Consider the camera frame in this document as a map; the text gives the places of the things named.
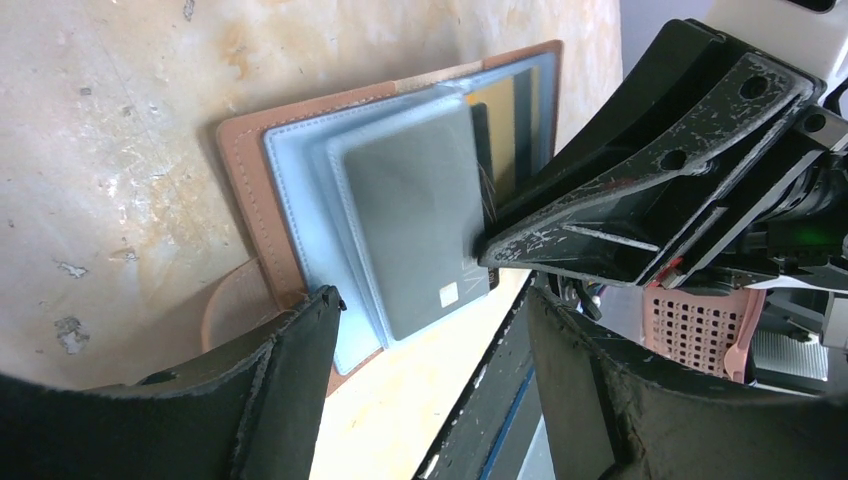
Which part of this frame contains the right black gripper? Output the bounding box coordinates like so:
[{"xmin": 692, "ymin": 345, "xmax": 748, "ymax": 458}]
[{"xmin": 480, "ymin": 20, "xmax": 847, "ymax": 295}]

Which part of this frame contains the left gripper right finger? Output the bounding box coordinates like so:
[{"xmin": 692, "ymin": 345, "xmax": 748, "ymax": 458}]
[{"xmin": 526, "ymin": 287, "xmax": 847, "ymax": 479}]

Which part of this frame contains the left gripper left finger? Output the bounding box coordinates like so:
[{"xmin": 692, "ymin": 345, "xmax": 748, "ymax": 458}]
[{"xmin": 1, "ymin": 286, "xmax": 345, "ymax": 479}]

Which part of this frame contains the brown leather card holder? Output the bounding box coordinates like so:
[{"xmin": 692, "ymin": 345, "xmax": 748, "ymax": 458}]
[{"xmin": 201, "ymin": 40, "xmax": 564, "ymax": 352}]

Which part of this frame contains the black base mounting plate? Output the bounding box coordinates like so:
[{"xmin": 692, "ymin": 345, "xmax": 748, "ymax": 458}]
[{"xmin": 414, "ymin": 273, "xmax": 537, "ymax": 479}]

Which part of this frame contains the pink perforated basket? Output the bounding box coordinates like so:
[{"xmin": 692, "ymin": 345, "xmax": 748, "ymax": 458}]
[{"xmin": 643, "ymin": 287, "xmax": 767, "ymax": 383}]

